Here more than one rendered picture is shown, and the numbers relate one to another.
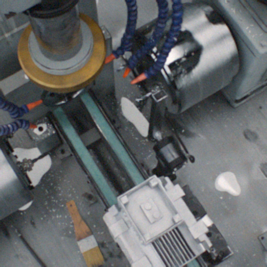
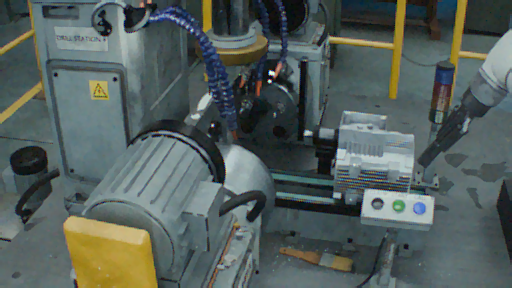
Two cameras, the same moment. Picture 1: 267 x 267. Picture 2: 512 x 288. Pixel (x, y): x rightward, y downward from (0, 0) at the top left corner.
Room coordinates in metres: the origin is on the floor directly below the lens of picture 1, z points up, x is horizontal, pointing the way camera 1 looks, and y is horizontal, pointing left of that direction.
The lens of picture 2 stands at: (-0.58, 1.03, 1.82)
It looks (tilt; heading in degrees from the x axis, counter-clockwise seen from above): 30 degrees down; 318
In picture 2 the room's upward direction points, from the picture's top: straight up
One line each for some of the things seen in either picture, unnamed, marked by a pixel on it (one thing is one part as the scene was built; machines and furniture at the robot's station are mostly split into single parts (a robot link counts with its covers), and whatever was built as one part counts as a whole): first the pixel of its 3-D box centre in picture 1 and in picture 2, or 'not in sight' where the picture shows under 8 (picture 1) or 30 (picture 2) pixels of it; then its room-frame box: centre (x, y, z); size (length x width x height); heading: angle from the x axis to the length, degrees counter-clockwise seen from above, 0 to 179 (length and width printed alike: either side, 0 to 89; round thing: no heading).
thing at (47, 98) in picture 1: (67, 89); (214, 147); (0.52, 0.19, 1.02); 0.15 x 0.02 x 0.15; 125
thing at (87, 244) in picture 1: (83, 233); (316, 258); (0.17, 0.13, 0.80); 0.21 x 0.05 x 0.01; 27
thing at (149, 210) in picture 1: (149, 211); (363, 134); (0.19, -0.04, 1.11); 0.12 x 0.11 x 0.07; 34
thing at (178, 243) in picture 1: (157, 231); (374, 166); (0.16, -0.06, 1.02); 0.20 x 0.19 x 0.19; 34
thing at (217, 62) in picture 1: (190, 52); (272, 93); (0.63, -0.14, 1.04); 0.41 x 0.25 x 0.25; 125
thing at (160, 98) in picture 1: (157, 116); (303, 99); (0.41, -0.05, 1.12); 0.04 x 0.03 x 0.26; 35
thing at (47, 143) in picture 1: (44, 135); not in sight; (0.44, 0.26, 0.86); 0.07 x 0.06 x 0.12; 125
